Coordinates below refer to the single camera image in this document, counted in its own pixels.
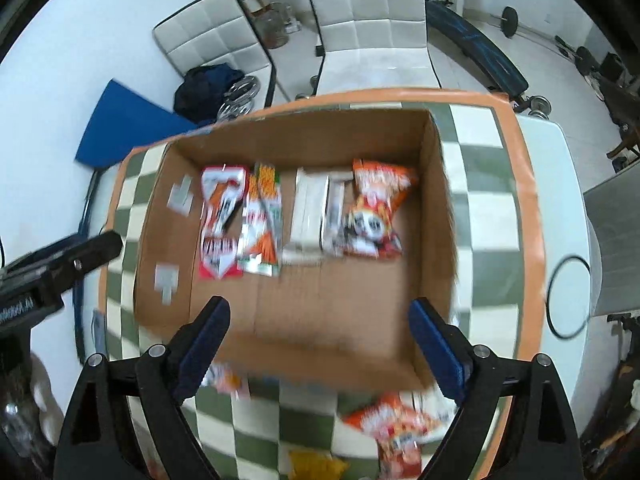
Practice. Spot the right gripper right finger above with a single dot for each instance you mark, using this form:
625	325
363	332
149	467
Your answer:
539	440

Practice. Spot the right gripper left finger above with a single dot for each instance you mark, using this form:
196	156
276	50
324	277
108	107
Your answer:
98	440

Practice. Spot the orange panda snack bag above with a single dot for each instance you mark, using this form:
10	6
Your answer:
399	429

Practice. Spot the orange lollipop in wrapper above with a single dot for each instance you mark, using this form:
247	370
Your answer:
224	380

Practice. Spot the green white checkered mat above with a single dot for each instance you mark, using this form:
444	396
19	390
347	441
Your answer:
498	272

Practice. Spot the blue foam mat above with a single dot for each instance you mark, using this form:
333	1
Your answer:
121	121

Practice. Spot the yellow snack packet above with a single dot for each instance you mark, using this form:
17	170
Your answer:
308	465

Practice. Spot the large red white snack bag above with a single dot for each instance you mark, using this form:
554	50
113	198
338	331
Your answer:
224	188

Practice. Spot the orange green snack bag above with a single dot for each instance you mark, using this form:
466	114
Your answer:
260	241

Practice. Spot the dark blue clothing pile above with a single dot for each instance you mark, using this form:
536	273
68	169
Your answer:
201	94

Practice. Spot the orange panda bag in box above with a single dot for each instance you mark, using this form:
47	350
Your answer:
367	229

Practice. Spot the silver chest expander springs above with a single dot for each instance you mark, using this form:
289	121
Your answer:
239	100

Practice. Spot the white boxed snack pack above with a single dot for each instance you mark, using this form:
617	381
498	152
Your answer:
317	219

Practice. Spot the cardboard box with blue print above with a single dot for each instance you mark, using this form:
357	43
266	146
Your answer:
341	323

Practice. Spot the left white padded chair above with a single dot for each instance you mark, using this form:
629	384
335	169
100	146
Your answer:
210	32

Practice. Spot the white padded chair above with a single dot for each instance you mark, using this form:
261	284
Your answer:
210	32
369	44

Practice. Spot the black weight bench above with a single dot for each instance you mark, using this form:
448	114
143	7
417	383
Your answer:
494	64

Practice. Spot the right white padded chair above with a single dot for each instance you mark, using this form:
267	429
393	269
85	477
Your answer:
369	44

